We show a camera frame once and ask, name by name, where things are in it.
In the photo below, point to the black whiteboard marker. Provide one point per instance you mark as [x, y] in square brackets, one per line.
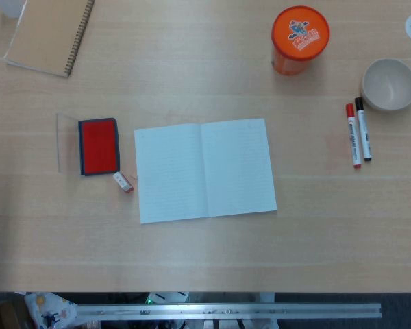
[363, 128]

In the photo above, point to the orange lidded canister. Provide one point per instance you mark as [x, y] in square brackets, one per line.
[299, 39]

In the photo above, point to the transparent ink pad lid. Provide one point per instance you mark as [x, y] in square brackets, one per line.
[66, 144]

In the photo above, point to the red whiteboard marker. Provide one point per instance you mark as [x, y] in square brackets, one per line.
[352, 135]

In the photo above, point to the red ink pad dark case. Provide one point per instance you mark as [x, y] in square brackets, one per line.
[98, 146]

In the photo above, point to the beige bowl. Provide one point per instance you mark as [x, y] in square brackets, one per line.
[388, 84]

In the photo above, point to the open white lined notebook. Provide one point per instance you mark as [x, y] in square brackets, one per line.
[205, 169]

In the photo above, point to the white printed bag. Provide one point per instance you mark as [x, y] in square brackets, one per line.
[49, 310]

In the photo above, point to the kraft spiral notebook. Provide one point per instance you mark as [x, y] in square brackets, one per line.
[49, 34]

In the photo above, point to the red white stamp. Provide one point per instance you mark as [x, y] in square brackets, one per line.
[123, 182]

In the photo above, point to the aluminium rail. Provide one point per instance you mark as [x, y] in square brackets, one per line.
[226, 310]

